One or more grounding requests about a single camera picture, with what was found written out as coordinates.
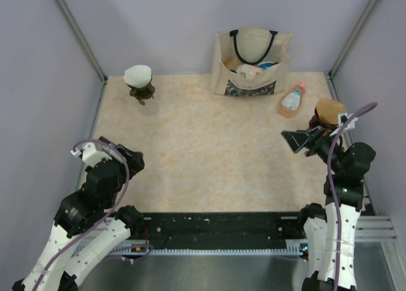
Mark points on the brown coffee dripper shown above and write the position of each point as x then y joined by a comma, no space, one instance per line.
316,121

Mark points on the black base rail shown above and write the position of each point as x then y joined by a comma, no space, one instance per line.
218,230

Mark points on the pink lotion bottle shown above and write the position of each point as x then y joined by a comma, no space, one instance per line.
290,104

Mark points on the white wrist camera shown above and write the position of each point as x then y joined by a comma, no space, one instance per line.
90,153
346,122

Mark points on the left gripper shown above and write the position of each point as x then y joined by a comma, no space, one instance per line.
135,160

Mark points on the beige canvas tote bag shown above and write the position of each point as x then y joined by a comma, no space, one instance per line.
250,62

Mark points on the olive green coffee dripper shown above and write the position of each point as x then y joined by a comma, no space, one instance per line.
142,93

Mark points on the white paper coffee filter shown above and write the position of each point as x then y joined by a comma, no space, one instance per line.
138,76

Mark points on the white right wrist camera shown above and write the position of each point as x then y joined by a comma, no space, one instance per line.
346,122

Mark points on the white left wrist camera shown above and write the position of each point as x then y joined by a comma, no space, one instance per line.
90,153

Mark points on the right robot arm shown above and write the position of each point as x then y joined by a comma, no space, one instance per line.
330,229

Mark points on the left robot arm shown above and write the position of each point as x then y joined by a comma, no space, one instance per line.
88,224

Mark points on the brown paper coffee filter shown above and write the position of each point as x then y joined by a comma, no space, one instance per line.
328,111

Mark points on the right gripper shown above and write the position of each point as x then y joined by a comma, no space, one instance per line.
297,139

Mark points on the clear glass coffee server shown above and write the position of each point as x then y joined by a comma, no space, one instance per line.
150,107

